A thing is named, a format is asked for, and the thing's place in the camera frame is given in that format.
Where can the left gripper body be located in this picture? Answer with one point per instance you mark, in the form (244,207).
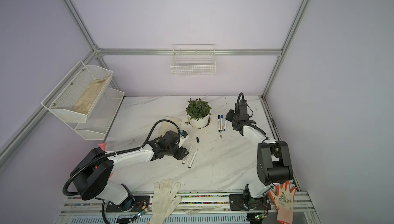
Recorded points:
(177,153)

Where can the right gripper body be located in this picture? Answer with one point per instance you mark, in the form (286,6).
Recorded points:
(231,116)

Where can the white marker blue cap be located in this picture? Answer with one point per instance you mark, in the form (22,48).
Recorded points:
(222,122)

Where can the white marker pen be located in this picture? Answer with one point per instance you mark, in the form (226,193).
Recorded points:
(219,123)
(193,159)

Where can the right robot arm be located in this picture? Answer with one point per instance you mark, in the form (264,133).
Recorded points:
(273,162)

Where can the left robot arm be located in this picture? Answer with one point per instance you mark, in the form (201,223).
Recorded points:
(91,177)

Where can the potted green plant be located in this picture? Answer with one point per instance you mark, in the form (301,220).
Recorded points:
(198,112)

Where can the white work glove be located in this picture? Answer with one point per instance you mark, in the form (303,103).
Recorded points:
(165,200)

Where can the lower white mesh shelf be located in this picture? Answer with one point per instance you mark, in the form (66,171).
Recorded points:
(99,122)

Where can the white mesh shelf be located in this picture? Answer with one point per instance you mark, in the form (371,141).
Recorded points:
(99,122)
(64,96)

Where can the beige glove in shelf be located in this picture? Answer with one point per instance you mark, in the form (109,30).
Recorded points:
(85,103)

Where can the orange white glove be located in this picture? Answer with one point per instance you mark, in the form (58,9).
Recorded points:
(283,200)

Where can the upper white mesh shelf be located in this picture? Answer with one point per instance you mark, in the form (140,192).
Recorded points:
(64,96)

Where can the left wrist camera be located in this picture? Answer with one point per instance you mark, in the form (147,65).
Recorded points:
(183,137)

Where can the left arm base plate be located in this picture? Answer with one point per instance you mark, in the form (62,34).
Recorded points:
(130,204)

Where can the white wire basket back wall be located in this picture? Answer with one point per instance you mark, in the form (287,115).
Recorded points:
(193,60)

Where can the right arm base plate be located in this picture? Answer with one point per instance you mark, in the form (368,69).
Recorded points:
(240,202)

